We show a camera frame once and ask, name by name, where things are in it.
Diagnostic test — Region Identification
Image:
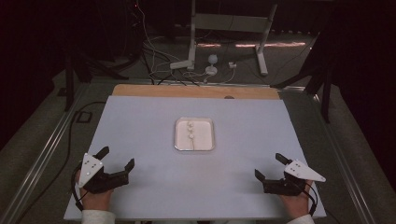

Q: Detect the black tripod stand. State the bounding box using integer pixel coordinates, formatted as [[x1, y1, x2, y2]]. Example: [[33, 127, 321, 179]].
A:
[[64, 52, 130, 112], [270, 31, 332, 124]]

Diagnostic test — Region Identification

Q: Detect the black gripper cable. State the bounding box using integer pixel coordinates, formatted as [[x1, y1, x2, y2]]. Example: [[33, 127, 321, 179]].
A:
[[303, 183, 319, 217], [70, 163, 86, 213]]

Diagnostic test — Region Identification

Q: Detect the person's right hand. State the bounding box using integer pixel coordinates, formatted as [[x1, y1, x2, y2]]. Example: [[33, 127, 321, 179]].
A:
[[278, 180, 314, 222]]

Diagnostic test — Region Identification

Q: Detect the light purple table mat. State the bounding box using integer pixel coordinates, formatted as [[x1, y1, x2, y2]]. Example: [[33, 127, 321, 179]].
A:
[[64, 94, 327, 222]]

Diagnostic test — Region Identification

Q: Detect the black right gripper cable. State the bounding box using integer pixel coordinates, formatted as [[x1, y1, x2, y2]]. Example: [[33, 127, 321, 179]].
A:
[[303, 183, 319, 217]]

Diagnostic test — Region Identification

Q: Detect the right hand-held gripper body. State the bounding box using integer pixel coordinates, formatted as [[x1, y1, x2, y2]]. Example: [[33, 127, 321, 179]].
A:
[[262, 160, 327, 197]]

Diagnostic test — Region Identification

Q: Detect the black square floor plate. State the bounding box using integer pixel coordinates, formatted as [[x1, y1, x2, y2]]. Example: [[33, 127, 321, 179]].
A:
[[76, 110, 93, 124]]

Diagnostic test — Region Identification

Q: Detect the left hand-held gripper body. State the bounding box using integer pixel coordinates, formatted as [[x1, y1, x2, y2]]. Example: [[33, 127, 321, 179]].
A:
[[78, 152, 130, 194]]

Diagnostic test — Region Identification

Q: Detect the white round webcam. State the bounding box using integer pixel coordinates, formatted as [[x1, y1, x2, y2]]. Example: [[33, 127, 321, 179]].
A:
[[205, 54, 219, 77]]

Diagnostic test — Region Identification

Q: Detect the person's left hand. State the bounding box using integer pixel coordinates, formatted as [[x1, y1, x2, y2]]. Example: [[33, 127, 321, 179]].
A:
[[75, 170, 114, 213]]

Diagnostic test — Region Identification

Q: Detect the white power strip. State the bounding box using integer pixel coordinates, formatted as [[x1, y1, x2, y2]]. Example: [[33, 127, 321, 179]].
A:
[[169, 60, 194, 70]]

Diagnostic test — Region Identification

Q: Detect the black floor cable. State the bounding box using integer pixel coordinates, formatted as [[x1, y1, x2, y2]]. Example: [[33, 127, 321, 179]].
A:
[[15, 101, 107, 224]]

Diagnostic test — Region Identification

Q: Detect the white metal stand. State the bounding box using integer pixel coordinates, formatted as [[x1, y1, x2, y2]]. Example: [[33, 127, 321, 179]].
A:
[[187, 0, 278, 77]]

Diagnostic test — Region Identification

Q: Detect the white cable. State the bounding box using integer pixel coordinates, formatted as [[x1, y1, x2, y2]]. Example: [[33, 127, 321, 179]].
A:
[[135, 0, 181, 63]]

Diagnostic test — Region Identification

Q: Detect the square white tray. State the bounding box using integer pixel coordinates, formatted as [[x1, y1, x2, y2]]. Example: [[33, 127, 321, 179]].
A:
[[173, 117, 217, 152]]

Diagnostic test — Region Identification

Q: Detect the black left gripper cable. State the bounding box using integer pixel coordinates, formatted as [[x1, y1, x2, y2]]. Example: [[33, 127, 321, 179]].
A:
[[70, 163, 86, 213]]

